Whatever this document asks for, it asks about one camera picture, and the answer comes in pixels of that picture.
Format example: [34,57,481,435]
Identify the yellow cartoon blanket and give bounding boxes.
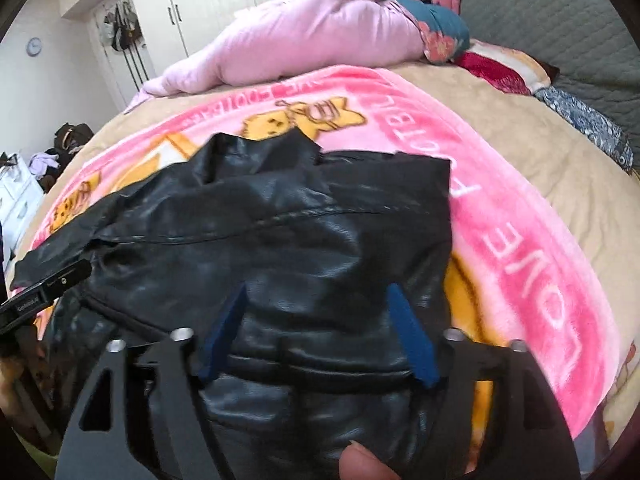
[574,336,639,479]

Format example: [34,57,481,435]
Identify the dark bag on floor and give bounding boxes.
[47,122,94,170]

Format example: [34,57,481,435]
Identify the hanging bags on door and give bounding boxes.
[101,0,149,90]

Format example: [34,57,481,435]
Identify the black leather jacket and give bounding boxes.
[12,132,452,479]

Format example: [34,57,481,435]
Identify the grey quilted headboard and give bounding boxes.
[461,0,639,150]

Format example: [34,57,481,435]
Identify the white drawer dresser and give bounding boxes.
[1,154,44,266]

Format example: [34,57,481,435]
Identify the round wall clock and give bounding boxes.
[26,37,42,58]

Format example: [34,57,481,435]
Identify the blue patterned cloth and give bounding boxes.
[534,86,634,174]

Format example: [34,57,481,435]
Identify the red and cream pillow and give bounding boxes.
[454,40,560,96]

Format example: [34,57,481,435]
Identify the teal floral pillow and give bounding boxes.
[390,0,471,65]

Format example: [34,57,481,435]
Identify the right hand thumb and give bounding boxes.
[338,441,400,480]

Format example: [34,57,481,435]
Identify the pink quilt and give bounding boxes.
[129,0,424,107]

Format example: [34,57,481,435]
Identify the pink cartoon fleece blanket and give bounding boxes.
[29,66,628,434]

